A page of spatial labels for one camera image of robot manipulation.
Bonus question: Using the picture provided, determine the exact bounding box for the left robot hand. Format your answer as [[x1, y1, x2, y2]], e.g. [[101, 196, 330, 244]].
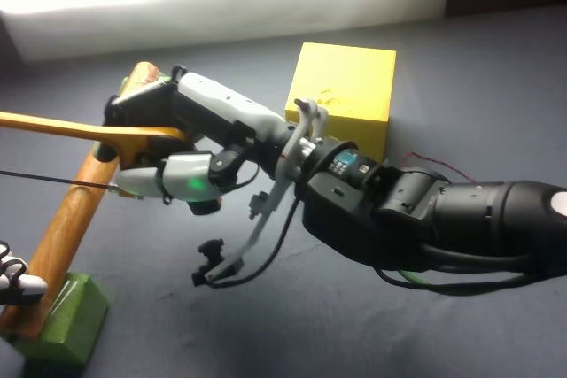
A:
[[0, 240, 49, 308]]

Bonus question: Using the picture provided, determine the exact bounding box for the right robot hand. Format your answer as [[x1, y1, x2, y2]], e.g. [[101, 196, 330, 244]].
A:
[[102, 66, 289, 216]]

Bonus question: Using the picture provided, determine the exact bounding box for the wooden rod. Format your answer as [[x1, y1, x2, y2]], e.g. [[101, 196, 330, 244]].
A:
[[0, 61, 165, 339]]

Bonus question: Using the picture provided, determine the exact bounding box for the white foam board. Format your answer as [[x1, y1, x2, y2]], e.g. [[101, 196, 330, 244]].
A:
[[0, 0, 451, 64]]

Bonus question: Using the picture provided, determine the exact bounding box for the yellow wooden block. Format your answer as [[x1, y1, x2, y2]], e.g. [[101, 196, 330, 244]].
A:
[[283, 42, 398, 162]]

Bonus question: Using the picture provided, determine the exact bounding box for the grey table cloth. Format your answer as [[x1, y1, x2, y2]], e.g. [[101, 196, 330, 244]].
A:
[[0, 4, 567, 378]]

